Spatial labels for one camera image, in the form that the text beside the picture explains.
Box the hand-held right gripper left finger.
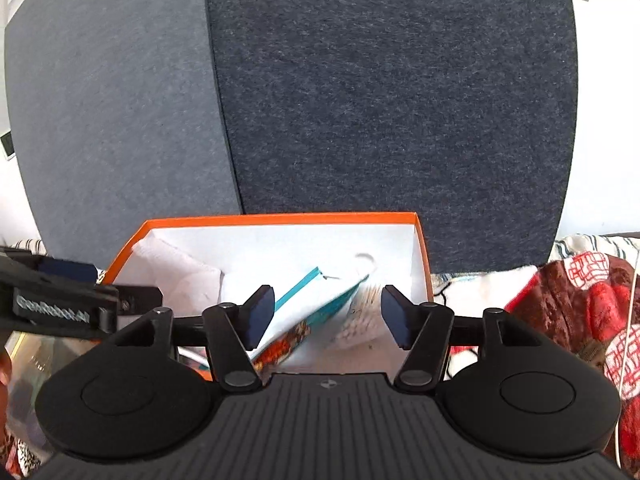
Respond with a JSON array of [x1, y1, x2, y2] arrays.
[[107, 285, 276, 393]]

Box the striped bed sheet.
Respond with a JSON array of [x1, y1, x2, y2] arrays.
[[0, 237, 47, 257]]

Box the orange cardboard box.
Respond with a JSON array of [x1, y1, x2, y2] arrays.
[[97, 212, 435, 376]]

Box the clear plastic storage box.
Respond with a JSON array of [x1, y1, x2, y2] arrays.
[[0, 332, 108, 478]]

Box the white towel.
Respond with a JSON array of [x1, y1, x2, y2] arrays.
[[120, 240, 223, 311]]

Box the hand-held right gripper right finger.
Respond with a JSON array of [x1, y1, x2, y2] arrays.
[[380, 284, 543, 391]]

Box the dark grey headboard panel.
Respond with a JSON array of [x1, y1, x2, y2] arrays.
[[202, 0, 578, 273]]

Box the face masks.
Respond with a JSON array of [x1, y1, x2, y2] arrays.
[[250, 252, 386, 361]]

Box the light grey headboard panel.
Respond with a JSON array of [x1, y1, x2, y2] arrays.
[[5, 0, 246, 268]]

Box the red printed blanket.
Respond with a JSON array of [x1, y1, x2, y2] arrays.
[[0, 232, 640, 480]]

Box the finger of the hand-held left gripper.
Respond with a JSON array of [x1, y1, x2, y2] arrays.
[[39, 256, 98, 286], [97, 284, 165, 333]]

